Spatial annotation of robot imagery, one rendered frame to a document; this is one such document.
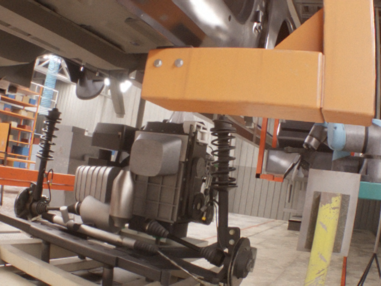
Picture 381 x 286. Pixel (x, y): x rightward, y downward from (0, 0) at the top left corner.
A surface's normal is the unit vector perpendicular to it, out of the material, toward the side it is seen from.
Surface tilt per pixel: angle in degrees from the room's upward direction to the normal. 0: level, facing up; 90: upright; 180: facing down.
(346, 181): 90
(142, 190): 90
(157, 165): 90
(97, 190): 90
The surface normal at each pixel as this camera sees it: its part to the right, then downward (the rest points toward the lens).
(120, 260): -0.64, -0.14
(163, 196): -0.41, -0.13
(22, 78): 0.90, 0.10
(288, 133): -0.31, -0.54
